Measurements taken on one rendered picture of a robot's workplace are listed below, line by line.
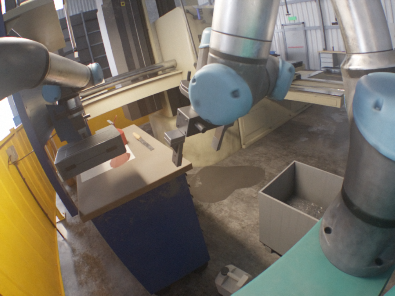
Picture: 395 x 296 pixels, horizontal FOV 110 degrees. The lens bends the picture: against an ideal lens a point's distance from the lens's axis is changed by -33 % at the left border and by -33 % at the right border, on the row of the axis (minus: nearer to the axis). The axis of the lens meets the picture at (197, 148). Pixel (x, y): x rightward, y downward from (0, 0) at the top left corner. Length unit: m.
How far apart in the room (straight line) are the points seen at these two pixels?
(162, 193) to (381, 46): 0.88
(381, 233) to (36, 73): 0.56
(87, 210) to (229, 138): 2.15
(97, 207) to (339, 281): 0.75
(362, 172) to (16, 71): 0.49
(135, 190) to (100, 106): 1.41
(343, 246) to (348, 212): 0.05
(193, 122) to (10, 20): 0.68
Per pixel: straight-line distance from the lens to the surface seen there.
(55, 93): 0.73
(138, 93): 2.19
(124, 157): 1.05
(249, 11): 0.23
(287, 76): 0.35
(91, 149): 0.72
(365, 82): 0.25
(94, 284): 1.90
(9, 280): 1.31
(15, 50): 0.39
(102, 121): 4.30
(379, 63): 0.33
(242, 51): 0.23
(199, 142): 2.46
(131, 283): 1.72
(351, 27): 0.34
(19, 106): 0.73
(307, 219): 1.13
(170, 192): 0.93
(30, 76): 0.41
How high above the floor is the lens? 1.37
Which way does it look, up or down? 26 degrees down
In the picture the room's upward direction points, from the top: 13 degrees counter-clockwise
